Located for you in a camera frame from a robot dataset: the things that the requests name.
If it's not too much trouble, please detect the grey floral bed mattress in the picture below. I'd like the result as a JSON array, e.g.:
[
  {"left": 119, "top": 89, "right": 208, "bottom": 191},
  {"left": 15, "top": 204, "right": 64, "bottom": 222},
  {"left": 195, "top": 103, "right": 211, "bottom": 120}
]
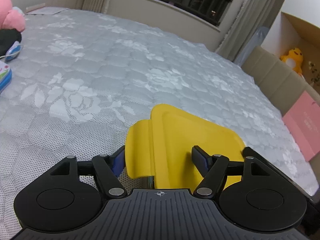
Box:
[{"left": 0, "top": 6, "right": 314, "bottom": 235}]

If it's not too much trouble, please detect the yellow duck plush toy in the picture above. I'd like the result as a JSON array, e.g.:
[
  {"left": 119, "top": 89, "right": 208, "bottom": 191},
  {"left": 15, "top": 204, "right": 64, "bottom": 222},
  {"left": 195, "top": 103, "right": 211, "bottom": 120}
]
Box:
[{"left": 279, "top": 47, "right": 305, "bottom": 77}]

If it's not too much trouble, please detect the pink flat box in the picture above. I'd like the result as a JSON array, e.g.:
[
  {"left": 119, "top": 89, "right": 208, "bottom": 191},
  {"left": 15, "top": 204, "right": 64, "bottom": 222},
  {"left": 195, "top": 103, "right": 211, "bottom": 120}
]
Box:
[{"left": 282, "top": 91, "right": 320, "bottom": 162}]

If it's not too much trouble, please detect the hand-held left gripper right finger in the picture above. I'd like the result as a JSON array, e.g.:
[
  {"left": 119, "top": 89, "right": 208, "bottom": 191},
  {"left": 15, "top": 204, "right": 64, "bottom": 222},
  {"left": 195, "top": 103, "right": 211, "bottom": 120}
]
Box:
[{"left": 191, "top": 145, "right": 268, "bottom": 199}]

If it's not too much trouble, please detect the cardboard box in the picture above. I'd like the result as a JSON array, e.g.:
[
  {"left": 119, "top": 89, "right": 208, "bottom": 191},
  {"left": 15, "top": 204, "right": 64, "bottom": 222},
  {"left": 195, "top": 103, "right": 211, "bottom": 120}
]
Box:
[{"left": 260, "top": 11, "right": 320, "bottom": 92}]

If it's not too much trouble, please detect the small blue pouch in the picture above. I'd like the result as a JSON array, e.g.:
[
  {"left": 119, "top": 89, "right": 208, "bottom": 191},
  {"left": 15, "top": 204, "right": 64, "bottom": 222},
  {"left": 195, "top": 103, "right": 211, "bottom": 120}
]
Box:
[{"left": 5, "top": 41, "right": 22, "bottom": 62}]

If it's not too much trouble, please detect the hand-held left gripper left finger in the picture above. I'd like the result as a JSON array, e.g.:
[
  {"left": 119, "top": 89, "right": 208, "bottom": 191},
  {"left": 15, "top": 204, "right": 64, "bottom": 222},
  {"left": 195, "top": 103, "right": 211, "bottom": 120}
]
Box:
[{"left": 50, "top": 145, "right": 128, "bottom": 198}]

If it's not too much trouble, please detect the translucent blue plastic bag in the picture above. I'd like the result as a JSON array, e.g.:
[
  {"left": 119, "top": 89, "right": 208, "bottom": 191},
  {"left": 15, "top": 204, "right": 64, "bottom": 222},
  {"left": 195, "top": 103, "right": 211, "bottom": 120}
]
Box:
[{"left": 249, "top": 26, "right": 270, "bottom": 53}]

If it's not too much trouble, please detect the pink plush toy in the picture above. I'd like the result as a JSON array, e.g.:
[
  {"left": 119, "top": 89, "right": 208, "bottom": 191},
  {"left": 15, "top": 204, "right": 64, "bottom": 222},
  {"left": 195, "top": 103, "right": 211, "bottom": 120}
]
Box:
[{"left": 0, "top": 0, "right": 26, "bottom": 32}]

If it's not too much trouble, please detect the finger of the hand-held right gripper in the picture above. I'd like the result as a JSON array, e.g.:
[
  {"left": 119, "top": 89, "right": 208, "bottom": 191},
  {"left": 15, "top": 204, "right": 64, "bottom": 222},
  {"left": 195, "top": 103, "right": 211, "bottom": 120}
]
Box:
[{"left": 241, "top": 146, "right": 313, "bottom": 201}]

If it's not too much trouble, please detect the black cloth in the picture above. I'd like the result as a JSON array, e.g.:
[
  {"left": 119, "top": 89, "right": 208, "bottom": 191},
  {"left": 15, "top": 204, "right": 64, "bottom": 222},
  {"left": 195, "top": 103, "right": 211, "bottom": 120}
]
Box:
[{"left": 0, "top": 29, "right": 23, "bottom": 56}]

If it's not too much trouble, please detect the printed blue pencil case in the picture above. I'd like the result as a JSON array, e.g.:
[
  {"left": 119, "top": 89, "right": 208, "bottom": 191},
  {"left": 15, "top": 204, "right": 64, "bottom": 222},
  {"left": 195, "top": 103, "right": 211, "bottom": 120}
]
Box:
[{"left": 0, "top": 61, "right": 13, "bottom": 94}]

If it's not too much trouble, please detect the yellow plastic tray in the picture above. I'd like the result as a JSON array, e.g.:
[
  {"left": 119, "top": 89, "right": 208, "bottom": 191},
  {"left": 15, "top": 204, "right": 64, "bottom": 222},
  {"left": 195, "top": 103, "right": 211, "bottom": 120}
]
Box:
[{"left": 124, "top": 104, "right": 247, "bottom": 189}]

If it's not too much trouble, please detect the beige padded headboard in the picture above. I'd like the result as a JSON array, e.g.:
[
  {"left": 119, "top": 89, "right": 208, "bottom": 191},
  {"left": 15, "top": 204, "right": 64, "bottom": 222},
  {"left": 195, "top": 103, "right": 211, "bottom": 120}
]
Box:
[{"left": 241, "top": 45, "right": 320, "bottom": 117}]

